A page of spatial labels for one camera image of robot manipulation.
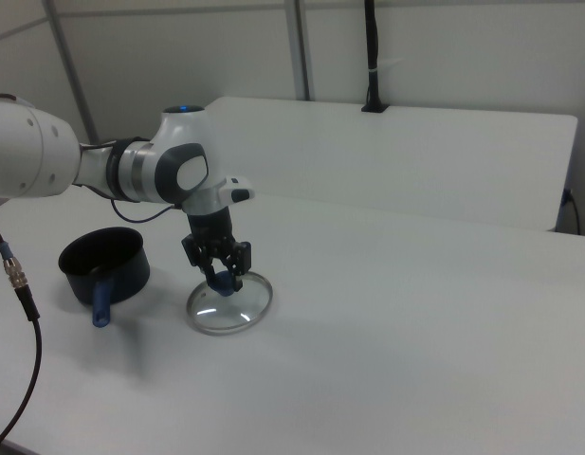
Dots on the black camera stand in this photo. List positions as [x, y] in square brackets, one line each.
[373, 47]

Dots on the white folding table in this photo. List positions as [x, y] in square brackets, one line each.
[391, 161]

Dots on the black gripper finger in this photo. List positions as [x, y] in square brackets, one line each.
[241, 258]
[197, 253]

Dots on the glass lid with blue knob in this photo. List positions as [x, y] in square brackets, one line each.
[225, 317]

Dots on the grey partition post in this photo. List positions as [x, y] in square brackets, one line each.
[71, 71]
[299, 47]

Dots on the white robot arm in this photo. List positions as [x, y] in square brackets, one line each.
[31, 151]

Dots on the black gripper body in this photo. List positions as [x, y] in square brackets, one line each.
[210, 230]

